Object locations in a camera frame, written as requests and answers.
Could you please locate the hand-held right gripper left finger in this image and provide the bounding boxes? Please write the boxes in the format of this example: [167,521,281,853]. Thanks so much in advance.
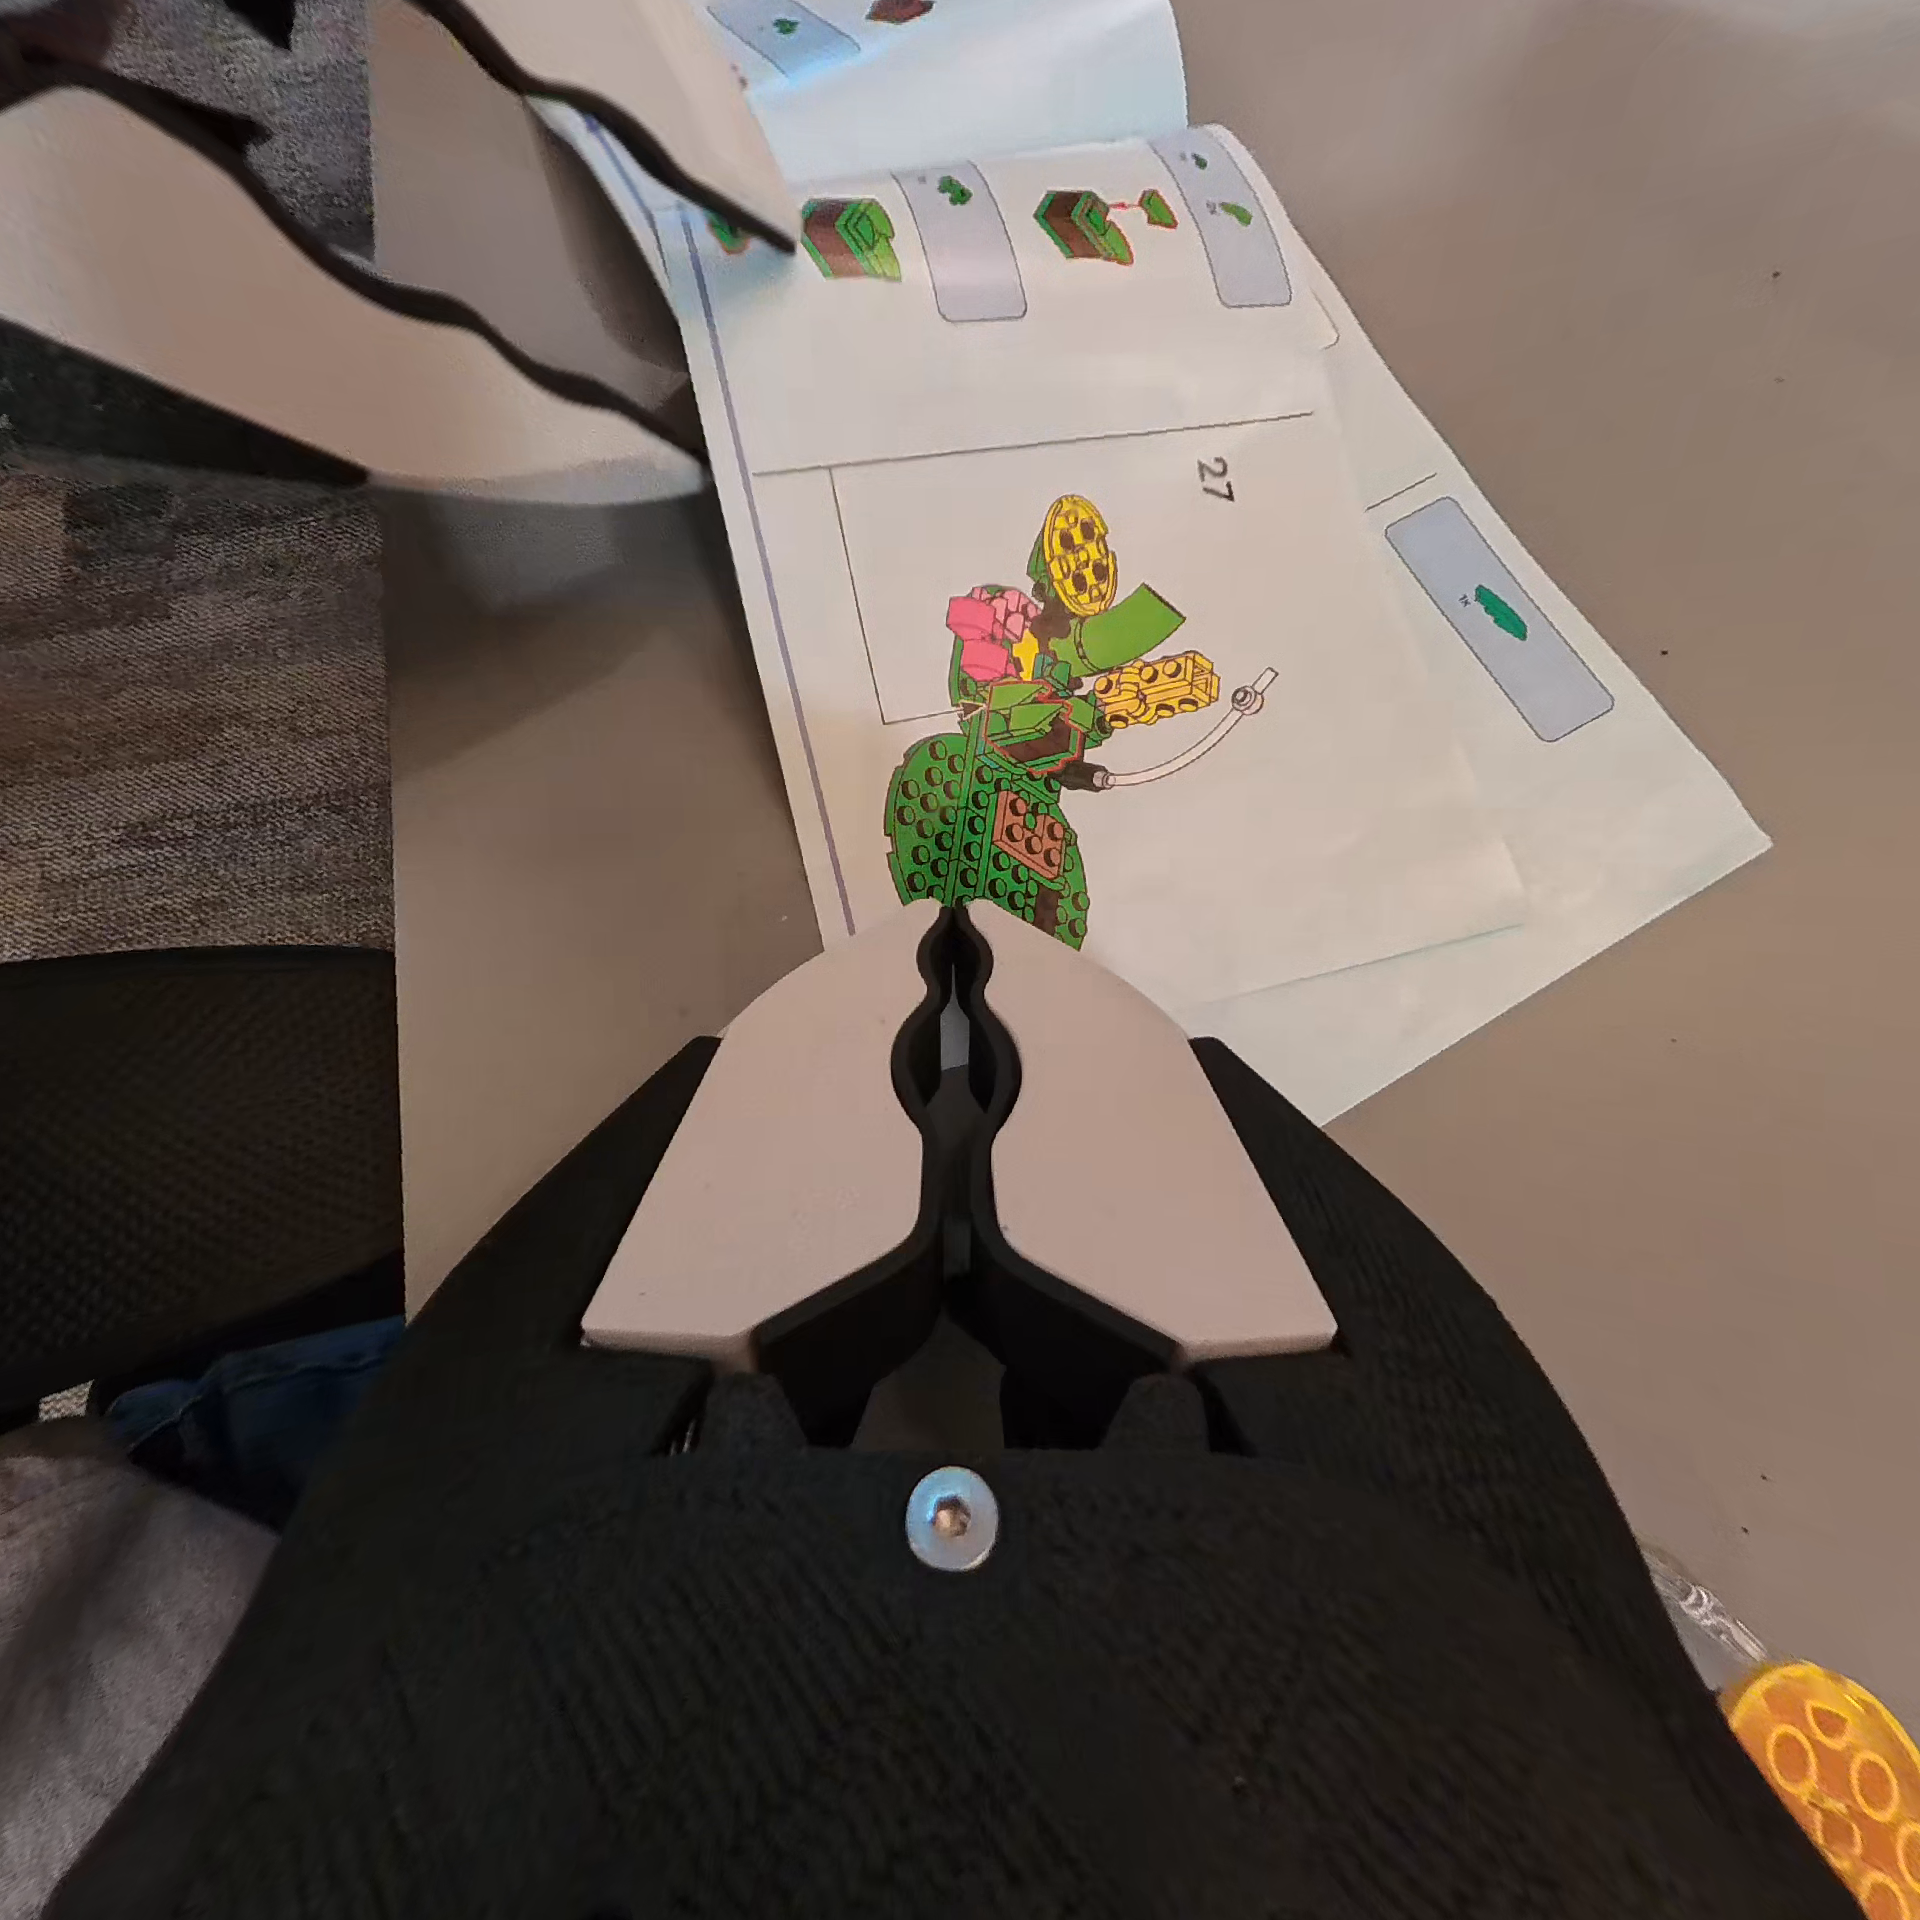
[582,901,963,1448]

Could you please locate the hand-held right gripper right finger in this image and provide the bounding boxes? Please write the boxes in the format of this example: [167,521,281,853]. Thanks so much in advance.
[959,901,1340,1450]

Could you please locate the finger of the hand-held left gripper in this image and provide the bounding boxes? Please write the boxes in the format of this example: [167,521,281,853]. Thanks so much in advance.
[0,30,713,500]
[411,0,801,254]

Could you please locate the person's blue jeans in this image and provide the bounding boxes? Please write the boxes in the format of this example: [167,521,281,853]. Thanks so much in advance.
[104,1314,410,1535]

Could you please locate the white instruction booklet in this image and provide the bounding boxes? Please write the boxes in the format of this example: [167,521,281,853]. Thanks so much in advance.
[551,0,1777,1128]

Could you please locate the black mesh chair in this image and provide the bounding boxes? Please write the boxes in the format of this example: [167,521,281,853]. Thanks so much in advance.
[0,941,410,1420]

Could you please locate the clear plastic toy piece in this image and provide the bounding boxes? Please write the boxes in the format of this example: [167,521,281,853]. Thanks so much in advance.
[1639,1543,1777,1701]

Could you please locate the person's grey shirt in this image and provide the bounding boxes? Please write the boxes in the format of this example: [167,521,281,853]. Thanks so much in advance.
[0,1416,291,1920]

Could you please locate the yellow transparent toy brick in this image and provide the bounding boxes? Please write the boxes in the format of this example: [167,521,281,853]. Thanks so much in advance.
[1715,1655,1920,1920]

